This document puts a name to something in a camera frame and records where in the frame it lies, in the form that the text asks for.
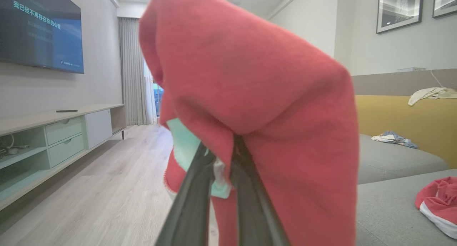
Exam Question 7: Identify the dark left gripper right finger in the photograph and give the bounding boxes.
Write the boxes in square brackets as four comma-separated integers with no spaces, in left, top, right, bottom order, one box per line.
[230,135,290,246]

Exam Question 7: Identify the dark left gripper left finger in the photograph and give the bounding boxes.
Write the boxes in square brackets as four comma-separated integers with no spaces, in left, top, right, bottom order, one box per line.
[154,142,216,246]

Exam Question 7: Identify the pale white mint cloth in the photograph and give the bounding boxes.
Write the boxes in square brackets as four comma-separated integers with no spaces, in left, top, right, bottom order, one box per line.
[166,117,232,199]

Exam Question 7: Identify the grey fabric sofa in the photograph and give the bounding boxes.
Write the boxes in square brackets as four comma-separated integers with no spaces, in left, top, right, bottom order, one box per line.
[355,134,457,246]

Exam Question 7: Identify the blue and white cloth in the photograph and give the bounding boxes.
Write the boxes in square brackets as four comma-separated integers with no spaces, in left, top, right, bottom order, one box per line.
[371,131,418,149]

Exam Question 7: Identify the red and white garment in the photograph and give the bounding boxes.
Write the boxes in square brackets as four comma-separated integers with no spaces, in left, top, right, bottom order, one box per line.
[415,177,457,239]

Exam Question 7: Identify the cream cloth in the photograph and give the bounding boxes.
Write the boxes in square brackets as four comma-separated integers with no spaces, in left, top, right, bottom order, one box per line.
[408,87,457,106]

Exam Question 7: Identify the window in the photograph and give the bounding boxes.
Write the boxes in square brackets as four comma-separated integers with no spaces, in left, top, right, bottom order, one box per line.
[153,82,165,115]

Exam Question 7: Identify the long mint wood tv cabinet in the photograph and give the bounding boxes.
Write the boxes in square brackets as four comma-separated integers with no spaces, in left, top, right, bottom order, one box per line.
[0,103,127,211]

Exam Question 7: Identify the grey pleated curtain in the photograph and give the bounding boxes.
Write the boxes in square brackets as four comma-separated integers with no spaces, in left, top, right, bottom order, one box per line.
[119,17,158,126]

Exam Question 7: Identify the beige ledge panel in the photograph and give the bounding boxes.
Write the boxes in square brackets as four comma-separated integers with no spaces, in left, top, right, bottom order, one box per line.
[352,68,457,96]

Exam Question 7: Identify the large black framed picture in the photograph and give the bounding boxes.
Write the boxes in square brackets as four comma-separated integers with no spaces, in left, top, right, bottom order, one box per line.
[376,0,424,34]

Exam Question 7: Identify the tangled cables in cabinet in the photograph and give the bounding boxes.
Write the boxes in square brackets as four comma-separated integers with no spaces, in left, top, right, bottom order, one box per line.
[0,134,30,158]

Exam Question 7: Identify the thin white cable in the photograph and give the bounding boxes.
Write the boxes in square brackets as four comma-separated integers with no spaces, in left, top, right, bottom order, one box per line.
[430,70,443,88]

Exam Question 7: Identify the wall mounted flat television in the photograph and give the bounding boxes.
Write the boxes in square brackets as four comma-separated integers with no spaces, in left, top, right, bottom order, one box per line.
[0,0,85,74]

